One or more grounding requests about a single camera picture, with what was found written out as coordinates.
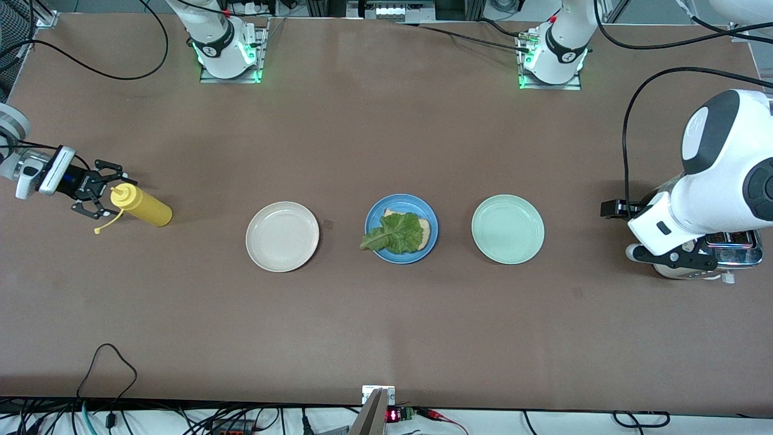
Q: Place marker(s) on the blue round plate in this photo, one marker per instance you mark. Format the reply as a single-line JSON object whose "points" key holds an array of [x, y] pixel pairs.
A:
{"points": [[377, 211]]}

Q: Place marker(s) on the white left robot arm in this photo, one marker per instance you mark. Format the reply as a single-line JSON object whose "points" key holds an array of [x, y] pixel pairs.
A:
{"points": [[724, 181]]}

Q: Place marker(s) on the green lettuce leaf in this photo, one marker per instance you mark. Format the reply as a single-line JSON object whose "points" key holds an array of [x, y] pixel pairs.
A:
{"points": [[398, 232]]}

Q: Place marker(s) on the toasted white bread slice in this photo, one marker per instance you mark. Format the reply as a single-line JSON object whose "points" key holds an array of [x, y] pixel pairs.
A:
{"points": [[425, 232]]}

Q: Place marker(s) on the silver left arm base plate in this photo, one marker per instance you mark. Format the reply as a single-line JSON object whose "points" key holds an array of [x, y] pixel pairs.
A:
{"points": [[543, 86]]}

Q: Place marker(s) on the white equipment box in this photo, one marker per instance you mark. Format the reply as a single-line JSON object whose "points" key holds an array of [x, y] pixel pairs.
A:
{"points": [[389, 11]]}

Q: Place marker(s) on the red LED display module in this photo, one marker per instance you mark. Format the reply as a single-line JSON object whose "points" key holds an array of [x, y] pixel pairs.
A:
{"points": [[394, 415]]}

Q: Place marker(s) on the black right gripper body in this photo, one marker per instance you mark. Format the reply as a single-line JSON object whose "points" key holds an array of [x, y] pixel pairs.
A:
{"points": [[79, 182]]}

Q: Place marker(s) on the yellow squeeze sauce bottle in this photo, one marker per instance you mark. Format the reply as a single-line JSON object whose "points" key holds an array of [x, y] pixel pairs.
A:
{"points": [[148, 210]]}

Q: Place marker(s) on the beige chrome two-slot toaster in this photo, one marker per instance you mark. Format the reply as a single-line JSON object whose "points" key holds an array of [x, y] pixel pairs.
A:
{"points": [[688, 275]]}

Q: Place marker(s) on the grey wedge-shaped stand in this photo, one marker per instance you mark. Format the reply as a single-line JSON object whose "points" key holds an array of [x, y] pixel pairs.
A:
{"points": [[371, 420]]}

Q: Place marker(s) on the checked black white fabric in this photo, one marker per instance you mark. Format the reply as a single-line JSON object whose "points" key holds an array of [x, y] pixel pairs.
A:
{"points": [[13, 30]]}

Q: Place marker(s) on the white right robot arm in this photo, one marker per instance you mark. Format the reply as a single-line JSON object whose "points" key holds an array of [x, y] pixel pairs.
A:
{"points": [[214, 30]]}

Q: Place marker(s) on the pale green round plate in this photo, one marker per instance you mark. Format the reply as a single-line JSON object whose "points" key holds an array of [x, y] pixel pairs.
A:
{"points": [[507, 229]]}

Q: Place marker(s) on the beige round plate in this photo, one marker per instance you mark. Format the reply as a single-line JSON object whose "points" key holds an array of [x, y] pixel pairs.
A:
{"points": [[282, 237]]}

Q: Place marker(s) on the small white edge bracket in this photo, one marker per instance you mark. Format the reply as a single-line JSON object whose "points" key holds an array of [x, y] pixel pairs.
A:
{"points": [[368, 393]]}

